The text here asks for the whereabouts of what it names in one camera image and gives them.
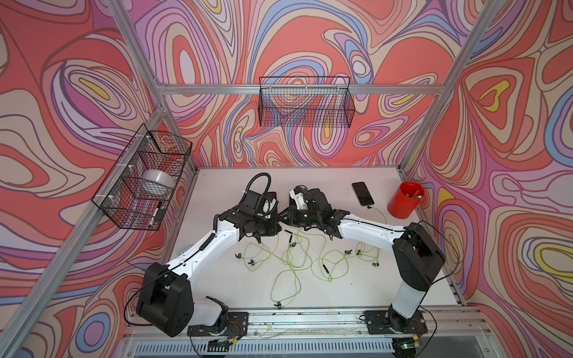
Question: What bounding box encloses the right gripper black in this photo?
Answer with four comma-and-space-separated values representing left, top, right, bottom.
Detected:
276, 206, 321, 228

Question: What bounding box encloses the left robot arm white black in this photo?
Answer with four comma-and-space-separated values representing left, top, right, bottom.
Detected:
136, 172, 280, 337

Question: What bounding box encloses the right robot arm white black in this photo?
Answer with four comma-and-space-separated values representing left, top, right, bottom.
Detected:
284, 186, 446, 333

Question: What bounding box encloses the red cylindrical cup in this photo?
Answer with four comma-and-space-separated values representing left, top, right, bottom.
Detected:
387, 181, 425, 219

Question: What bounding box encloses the white tape roll in basket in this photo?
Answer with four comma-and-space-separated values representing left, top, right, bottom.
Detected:
140, 169, 175, 195

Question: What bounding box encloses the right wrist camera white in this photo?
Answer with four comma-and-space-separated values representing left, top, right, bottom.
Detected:
289, 187, 308, 210

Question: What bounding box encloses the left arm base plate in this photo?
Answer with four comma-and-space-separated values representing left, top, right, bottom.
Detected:
187, 311, 249, 339

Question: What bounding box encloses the black wire basket on back wall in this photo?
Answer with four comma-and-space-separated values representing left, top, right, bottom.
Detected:
258, 75, 356, 128

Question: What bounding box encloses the black wire basket on wall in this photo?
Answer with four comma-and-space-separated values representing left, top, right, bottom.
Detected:
92, 125, 192, 231
258, 75, 356, 128

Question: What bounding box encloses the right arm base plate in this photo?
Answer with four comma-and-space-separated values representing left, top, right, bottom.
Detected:
359, 310, 428, 336

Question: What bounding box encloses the black wire basket on left wall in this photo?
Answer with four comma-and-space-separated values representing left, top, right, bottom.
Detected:
92, 125, 192, 231

